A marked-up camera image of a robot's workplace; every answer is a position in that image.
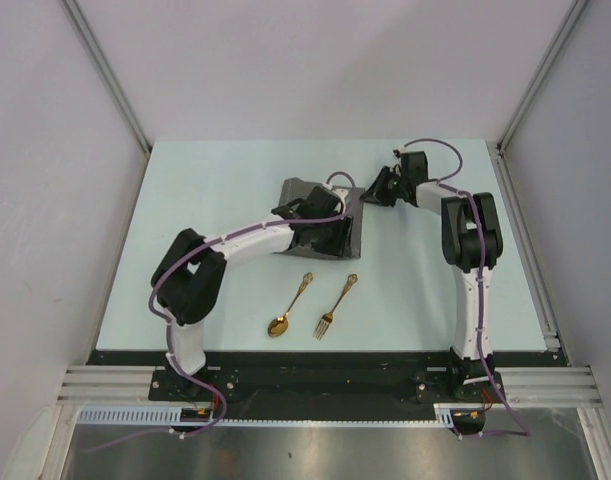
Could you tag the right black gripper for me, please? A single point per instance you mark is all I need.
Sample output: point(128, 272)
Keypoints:
point(377, 193)

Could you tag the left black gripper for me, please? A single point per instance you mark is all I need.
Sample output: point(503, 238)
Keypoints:
point(340, 245)

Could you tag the gold fork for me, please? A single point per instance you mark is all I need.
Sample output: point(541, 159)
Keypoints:
point(327, 319)

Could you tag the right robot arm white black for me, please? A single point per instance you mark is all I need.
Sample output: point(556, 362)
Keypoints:
point(472, 243)

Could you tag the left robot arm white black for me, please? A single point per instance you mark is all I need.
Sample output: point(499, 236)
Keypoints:
point(185, 285)

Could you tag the gold spoon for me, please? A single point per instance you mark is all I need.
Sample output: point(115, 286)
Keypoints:
point(280, 324)

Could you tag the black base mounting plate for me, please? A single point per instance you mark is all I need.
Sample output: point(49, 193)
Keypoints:
point(342, 384)

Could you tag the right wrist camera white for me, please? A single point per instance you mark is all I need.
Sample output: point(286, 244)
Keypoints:
point(400, 153)

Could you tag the white slotted cable duct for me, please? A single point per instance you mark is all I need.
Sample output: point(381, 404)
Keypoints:
point(193, 418)

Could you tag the right aluminium side rail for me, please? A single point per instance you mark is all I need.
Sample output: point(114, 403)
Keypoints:
point(538, 290)

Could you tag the right aluminium frame post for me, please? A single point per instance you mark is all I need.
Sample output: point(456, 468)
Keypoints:
point(563, 34)

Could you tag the aluminium frame post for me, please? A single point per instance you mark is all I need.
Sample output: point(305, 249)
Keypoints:
point(563, 34)
point(95, 52)

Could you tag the front aluminium frame rail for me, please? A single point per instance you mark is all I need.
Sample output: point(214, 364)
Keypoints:
point(548, 387)

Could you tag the left aluminium frame post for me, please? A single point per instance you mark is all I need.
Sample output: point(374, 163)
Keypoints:
point(95, 52)

